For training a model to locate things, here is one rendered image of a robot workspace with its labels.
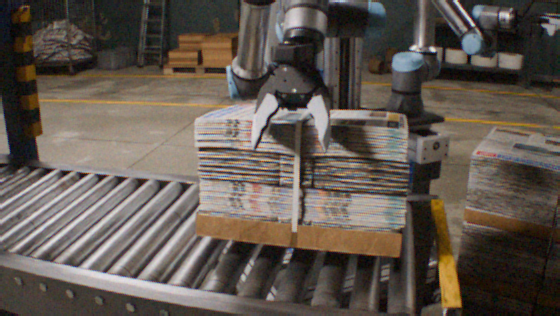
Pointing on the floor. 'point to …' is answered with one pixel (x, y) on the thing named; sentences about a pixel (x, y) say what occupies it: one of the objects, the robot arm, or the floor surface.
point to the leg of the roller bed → (421, 273)
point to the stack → (545, 171)
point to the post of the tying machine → (23, 149)
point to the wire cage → (62, 42)
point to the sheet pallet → (203, 53)
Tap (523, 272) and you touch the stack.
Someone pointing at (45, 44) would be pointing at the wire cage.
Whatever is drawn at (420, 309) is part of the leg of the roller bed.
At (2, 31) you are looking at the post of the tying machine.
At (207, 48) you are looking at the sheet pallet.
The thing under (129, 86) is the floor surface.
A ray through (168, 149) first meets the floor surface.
